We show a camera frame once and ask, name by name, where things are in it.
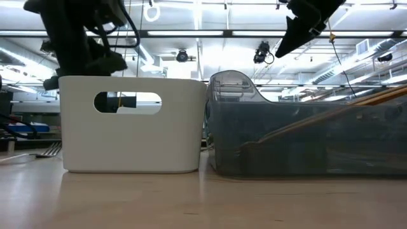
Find smoky grey transparent bin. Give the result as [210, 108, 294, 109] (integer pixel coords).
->
[205, 69, 407, 177]

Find blue box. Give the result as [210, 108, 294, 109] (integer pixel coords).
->
[8, 123, 51, 134]

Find round black ceiling fixture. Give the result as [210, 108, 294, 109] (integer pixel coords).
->
[176, 48, 197, 63]

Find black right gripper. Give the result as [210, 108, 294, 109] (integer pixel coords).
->
[275, 0, 347, 58]

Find white plastic bin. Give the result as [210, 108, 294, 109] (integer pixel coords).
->
[59, 75, 208, 174]

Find black overhead camera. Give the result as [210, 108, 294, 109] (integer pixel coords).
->
[253, 40, 275, 64]

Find black overhead rig bar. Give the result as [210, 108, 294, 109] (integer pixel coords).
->
[0, 29, 407, 39]

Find wooden spatula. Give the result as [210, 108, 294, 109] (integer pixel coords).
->
[240, 90, 407, 152]

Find hanging cord with yellow knot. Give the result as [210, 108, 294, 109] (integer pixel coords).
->
[326, 22, 359, 99]

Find white hanging ring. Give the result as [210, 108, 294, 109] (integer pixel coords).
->
[142, 2, 162, 23]

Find grey ceiling air duct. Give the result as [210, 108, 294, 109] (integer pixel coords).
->
[311, 38, 407, 86]

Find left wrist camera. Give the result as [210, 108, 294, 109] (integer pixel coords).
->
[85, 37, 128, 76]

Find thin hanging cable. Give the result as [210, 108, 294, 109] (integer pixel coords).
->
[135, 0, 144, 77]

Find black looped cables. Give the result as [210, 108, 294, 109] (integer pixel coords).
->
[0, 113, 41, 141]

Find small black ceiling fixture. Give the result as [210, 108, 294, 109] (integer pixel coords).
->
[377, 52, 394, 63]

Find silver fork orange handle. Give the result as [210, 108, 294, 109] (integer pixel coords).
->
[0, 141, 63, 165]

